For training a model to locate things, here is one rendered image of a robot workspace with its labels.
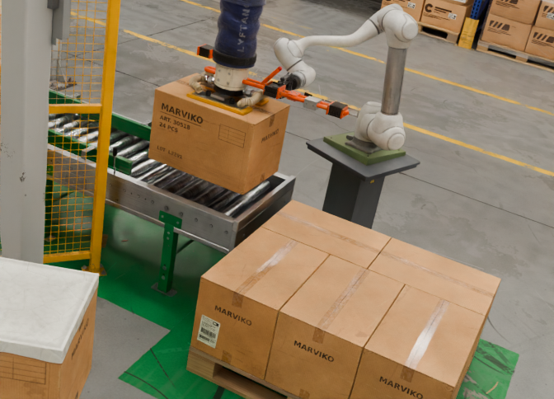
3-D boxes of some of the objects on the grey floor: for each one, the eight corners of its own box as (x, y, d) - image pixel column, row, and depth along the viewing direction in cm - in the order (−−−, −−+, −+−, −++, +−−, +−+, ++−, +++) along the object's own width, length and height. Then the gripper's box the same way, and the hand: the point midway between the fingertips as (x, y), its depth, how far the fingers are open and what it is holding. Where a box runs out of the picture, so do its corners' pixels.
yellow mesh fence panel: (-64, 294, 386) (-80, -153, 292) (-65, 283, 394) (-82, -157, 300) (106, 275, 426) (140, -125, 332) (102, 265, 433) (133, -128, 339)
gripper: (302, 68, 397) (284, 77, 378) (297, 98, 405) (278, 110, 385) (290, 64, 400) (269, 73, 380) (284, 94, 407) (265, 105, 387)
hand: (277, 90), depth 385 cm, fingers closed on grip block, 4 cm apart
